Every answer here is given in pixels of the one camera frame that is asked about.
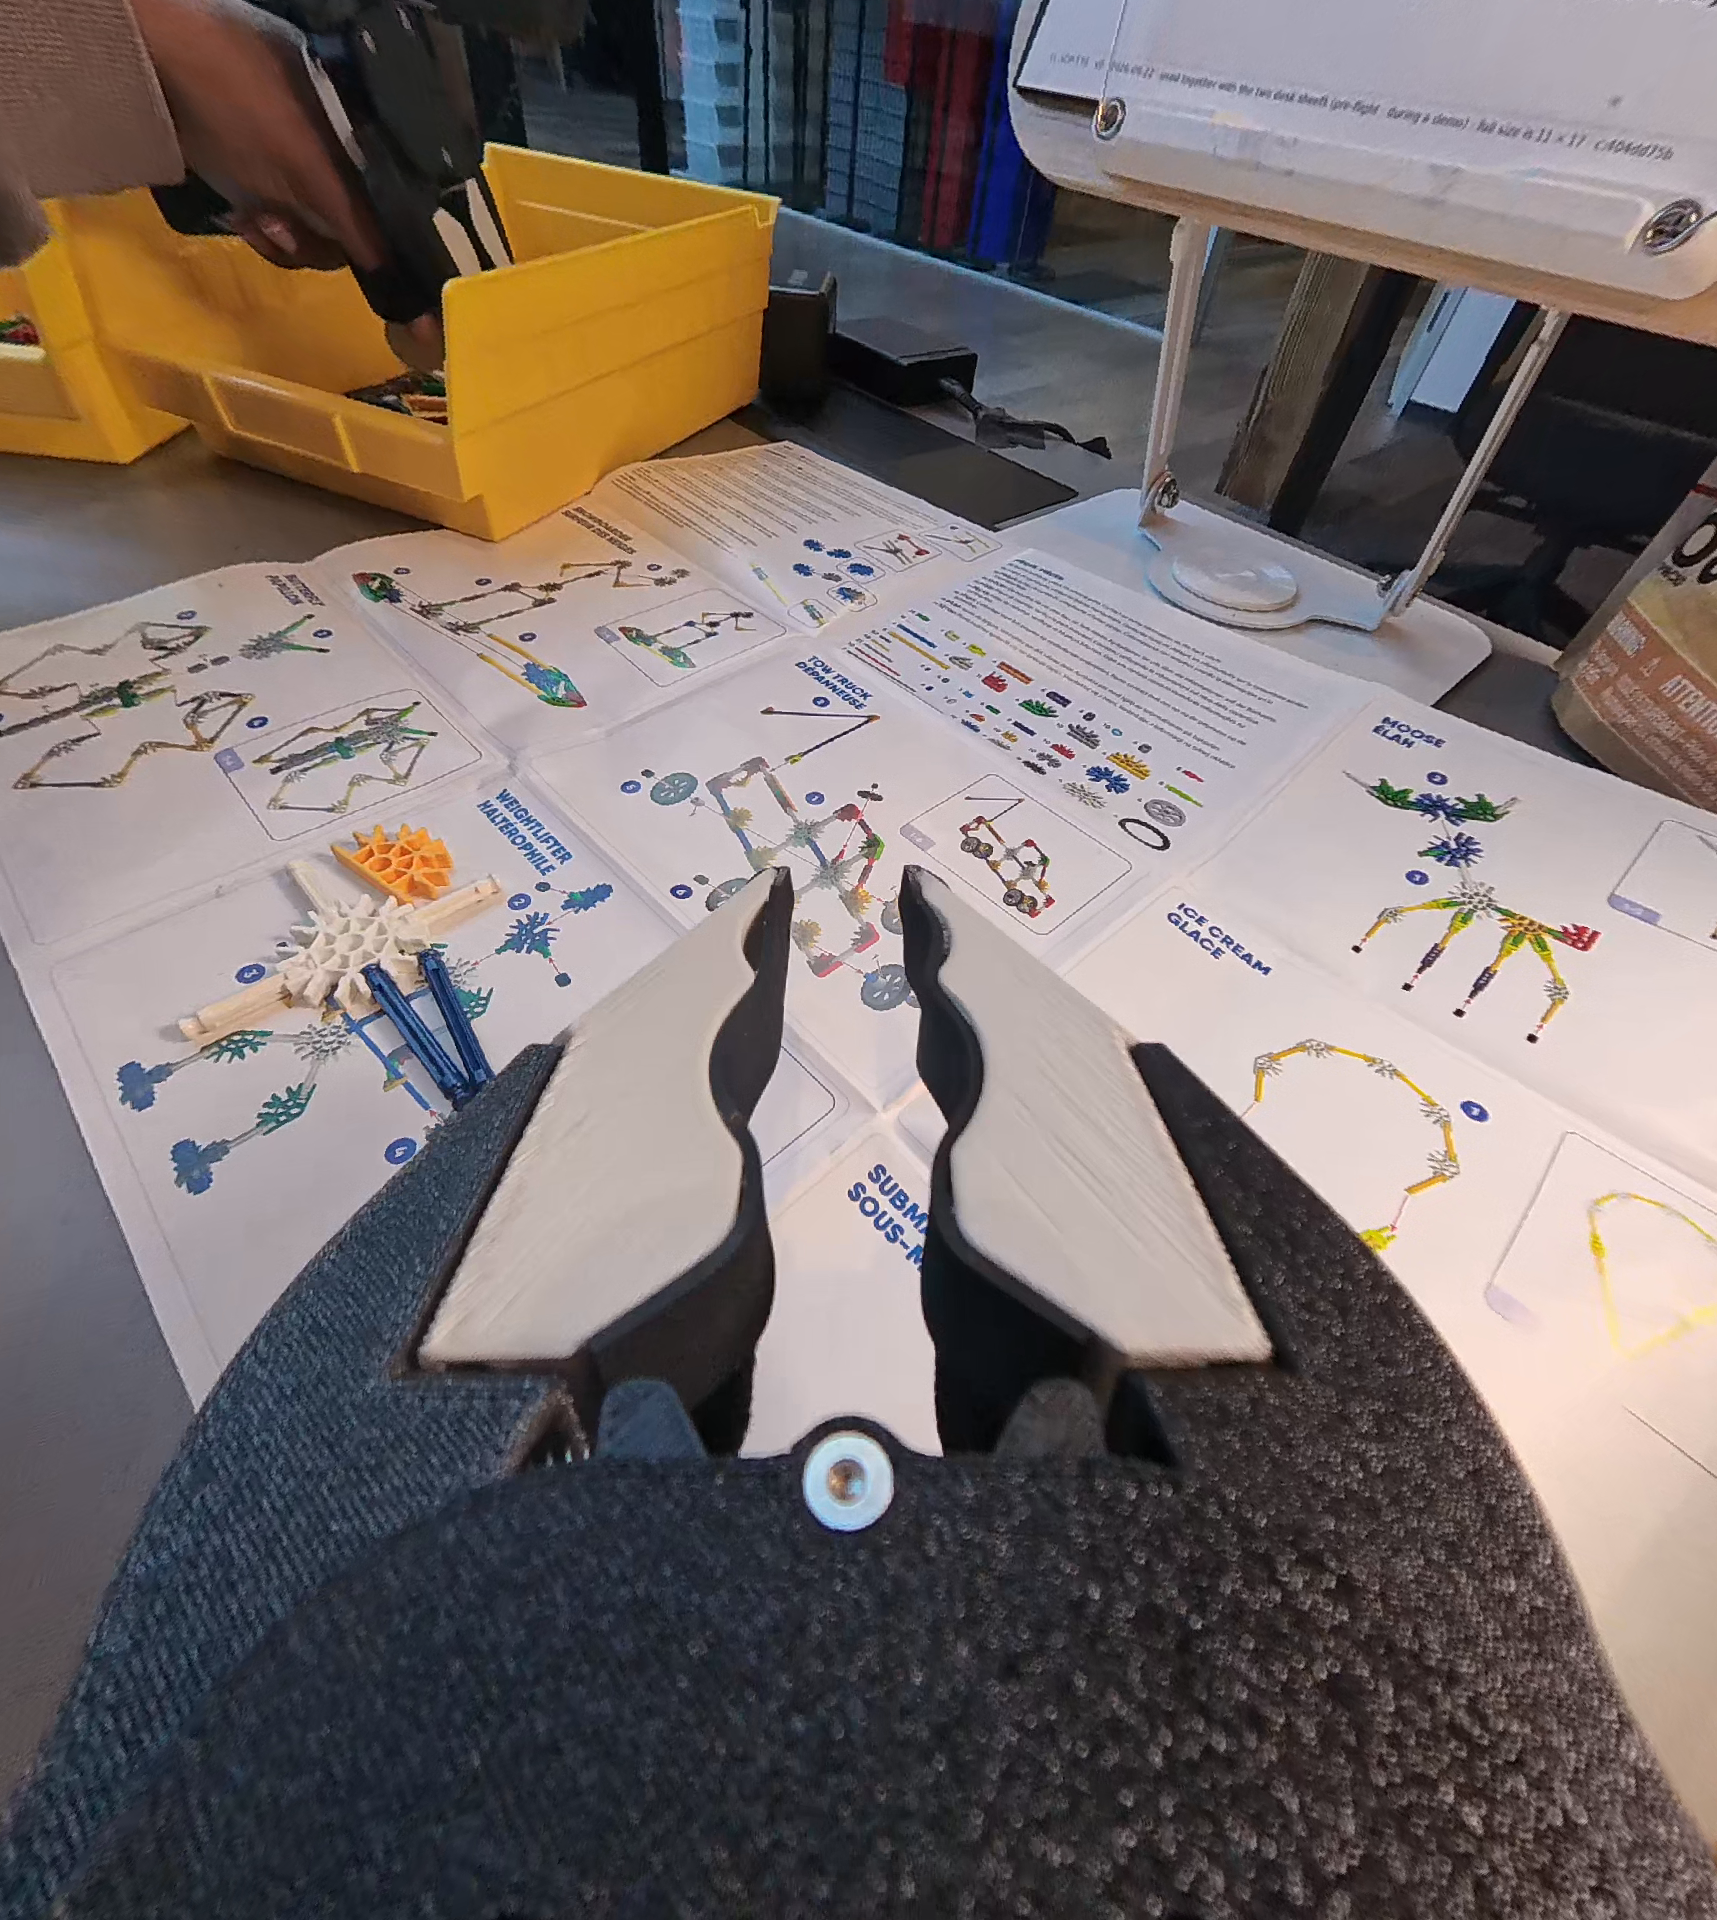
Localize orange fan-shaped connector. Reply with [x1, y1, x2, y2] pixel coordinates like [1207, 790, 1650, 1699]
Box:
[333, 821, 459, 906]

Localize black power adapter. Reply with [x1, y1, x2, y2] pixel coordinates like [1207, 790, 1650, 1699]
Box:
[835, 317, 981, 408]

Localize wooden beam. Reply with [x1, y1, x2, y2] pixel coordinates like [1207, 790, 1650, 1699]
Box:
[1219, 246, 1402, 528]

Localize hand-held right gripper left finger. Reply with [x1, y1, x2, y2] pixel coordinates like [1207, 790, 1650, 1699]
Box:
[416, 865, 796, 1454]

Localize white printed instruction sheet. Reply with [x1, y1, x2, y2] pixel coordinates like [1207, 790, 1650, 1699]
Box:
[0, 437, 1717, 1839]

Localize black box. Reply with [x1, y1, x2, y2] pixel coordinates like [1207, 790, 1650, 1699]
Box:
[761, 269, 840, 422]

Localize person's left forearm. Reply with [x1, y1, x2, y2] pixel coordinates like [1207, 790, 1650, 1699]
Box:
[0, 0, 185, 297]

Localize grey drawer cabinet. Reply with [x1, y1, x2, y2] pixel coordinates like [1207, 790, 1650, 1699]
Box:
[670, 0, 897, 234]

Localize blue plastic rod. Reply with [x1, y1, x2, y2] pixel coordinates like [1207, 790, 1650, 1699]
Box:
[360, 962, 471, 1112]
[418, 947, 497, 1085]

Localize white snowflake connector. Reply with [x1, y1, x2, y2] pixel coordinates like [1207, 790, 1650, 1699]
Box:
[281, 896, 436, 1010]

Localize brown labelled packet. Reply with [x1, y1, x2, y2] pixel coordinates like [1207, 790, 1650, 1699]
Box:
[1554, 352, 1717, 842]

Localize printed paper sheet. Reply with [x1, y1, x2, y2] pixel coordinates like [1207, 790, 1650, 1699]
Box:
[1014, 0, 1717, 242]

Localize black cable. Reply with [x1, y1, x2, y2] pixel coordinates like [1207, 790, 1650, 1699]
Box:
[941, 373, 1114, 460]

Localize person's left hand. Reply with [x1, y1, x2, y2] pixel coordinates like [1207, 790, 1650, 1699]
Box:
[123, 0, 386, 276]

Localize red and blue panels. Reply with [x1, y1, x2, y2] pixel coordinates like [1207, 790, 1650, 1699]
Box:
[881, 0, 1047, 263]

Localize large yellow plastic bin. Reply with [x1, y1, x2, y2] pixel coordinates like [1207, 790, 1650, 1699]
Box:
[54, 142, 782, 542]

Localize black office chair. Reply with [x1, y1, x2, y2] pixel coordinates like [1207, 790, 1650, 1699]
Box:
[1460, 305, 1717, 648]

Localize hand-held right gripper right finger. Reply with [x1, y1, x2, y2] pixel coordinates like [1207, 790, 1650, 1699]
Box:
[895, 864, 1276, 1454]

